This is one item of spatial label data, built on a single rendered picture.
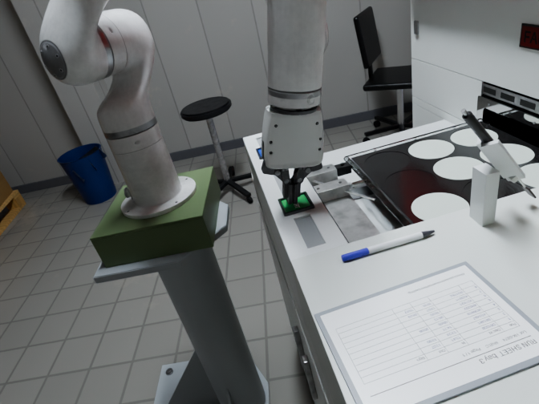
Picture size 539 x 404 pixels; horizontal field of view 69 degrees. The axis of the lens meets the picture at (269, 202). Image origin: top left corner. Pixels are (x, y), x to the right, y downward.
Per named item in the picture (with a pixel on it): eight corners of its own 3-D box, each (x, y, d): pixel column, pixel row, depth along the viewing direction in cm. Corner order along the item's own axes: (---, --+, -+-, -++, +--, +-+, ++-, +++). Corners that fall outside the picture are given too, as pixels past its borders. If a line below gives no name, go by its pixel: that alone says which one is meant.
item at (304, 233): (285, 173, 114) (275, 128, 107) (358, 309, 67) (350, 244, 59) (253, 182, 113) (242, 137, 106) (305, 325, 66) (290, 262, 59)
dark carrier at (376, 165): (480, 123, 98) (481, 121, 98) (609, 183, 69) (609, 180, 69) (350, 159, 96) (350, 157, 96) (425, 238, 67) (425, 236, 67)
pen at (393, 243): (432, 226, 57) (340, 253, 56) (435, 230, 56) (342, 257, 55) (432, 232, 57) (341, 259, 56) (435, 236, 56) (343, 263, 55)
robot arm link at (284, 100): (315, 78, 66) (314, 97, 67) (263, 81, 64) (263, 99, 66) (331, 90, 58) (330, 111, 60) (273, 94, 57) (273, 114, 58)
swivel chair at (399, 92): (423, 115, 328) (422, -7, 281) (455, 142, 278) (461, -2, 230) (353, 130, 331) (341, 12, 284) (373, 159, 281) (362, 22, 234)
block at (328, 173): (333, 173, 95) (331, 162, 94) (338, 179, 93) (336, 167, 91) (301, 182, 95) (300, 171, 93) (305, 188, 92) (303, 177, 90)
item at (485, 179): (502, 204, 59) (512, 121, 52) (520, 217, 56) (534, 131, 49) (464, 215, 59) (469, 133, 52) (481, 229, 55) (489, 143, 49)
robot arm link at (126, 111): (94, 139, 88) (41, 26, 77) (152, 109, 101) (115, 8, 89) (128, 139, 82) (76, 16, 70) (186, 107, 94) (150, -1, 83)
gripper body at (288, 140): (318, 92, 66) (314, 154, 72) (258, 95, 65) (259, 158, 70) (332, 104, 60) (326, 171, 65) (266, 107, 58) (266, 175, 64)
